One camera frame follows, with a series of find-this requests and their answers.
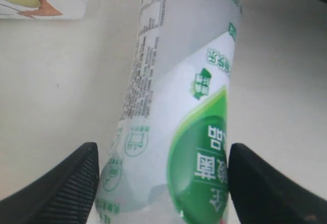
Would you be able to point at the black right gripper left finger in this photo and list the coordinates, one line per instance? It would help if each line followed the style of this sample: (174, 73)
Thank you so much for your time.
(65, 194)

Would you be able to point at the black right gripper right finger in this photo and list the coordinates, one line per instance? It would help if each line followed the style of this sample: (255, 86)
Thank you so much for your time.
(262, 194)

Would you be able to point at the white green label yogurt bottle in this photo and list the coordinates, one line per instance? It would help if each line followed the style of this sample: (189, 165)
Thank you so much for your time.
(167, 162)

